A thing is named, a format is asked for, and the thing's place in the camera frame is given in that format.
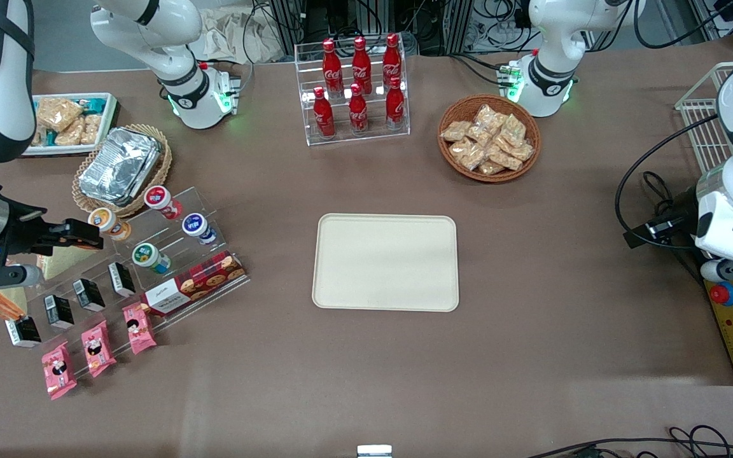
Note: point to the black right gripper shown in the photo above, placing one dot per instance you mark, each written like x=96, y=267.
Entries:
x=25, y=231

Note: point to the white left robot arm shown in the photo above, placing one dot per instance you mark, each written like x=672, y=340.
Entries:
x=551, y=38

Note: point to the ham filling wrapped sandwich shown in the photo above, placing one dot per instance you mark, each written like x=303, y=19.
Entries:
x=64, y=262

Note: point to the beige rectangular tray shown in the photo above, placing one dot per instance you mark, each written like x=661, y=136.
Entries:
x=385, y=262

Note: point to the orange lid yogurt cup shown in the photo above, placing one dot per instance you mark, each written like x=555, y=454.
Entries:
x=107, y=222

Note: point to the small black carton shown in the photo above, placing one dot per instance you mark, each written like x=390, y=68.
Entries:
x=122, y=280
x=23, y=332
x=59, y=312
x=89, y=295

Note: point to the green lid yogurt cup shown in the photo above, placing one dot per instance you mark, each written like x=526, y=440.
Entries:
x=148, y=256

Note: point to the aluminium foil container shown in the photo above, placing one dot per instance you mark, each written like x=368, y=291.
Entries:
x=118, y=165

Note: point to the red lid yogurt cup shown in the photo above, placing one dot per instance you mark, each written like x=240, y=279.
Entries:
x=161, y=200

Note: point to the clear acrylic stepped stand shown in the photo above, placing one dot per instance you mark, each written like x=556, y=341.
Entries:
x=169, y=238

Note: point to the oval wicker basket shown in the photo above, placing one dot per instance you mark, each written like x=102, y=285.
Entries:
x=160, y=172

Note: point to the small crispy snack packet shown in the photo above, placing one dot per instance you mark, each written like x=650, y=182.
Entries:
x=70, y=133
x=39, y=135
x=91, y=129

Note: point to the pink snack pack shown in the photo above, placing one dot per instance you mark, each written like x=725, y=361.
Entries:
x=98, y=348
x=59, y=370
x=139, y=328

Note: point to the blue lid yogurt cup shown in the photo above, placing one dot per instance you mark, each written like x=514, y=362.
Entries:
x=198, y=228

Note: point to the white rectangular bin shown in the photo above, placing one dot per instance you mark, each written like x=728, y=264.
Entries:
x=112, y=117

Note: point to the red cookie box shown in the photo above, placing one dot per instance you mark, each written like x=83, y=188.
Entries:
x=195, y=283

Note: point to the large crispy snack packet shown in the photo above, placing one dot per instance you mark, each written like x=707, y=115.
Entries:
x=58, y=113

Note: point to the teal snack packet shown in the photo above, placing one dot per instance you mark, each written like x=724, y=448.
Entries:
x=95, y=105

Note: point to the brown table cover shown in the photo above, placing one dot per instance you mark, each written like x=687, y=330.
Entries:
x=532, y=318

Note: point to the clear wrapped rice cracker packet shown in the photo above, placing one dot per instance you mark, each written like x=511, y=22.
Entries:
x=462, y=148
x=491, y=168
x=480, y=135
x=522, y=151
x=455, y=131
x=489, y=116
x=472, y=159
x=504, y=158
x=513, y=130

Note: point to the crumpled beige cloth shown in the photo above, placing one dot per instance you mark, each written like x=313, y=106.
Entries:
x=233, y=35

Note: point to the red cola bottle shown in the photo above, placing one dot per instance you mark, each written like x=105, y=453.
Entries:
x=361, y=67
x=395, y=108
x=358, y=113
x=332, y=70
x=324, y=117
x=392, y=60

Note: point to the round wicker basket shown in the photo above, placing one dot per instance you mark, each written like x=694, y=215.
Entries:
x=449, y=162

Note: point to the clear acrylic bottle rack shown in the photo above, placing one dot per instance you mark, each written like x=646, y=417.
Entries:
x=398, y=137

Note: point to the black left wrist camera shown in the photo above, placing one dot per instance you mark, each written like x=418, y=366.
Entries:
x=656, y=230

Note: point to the small silver metal bracket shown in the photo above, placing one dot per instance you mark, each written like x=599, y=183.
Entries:
x=374, y=451

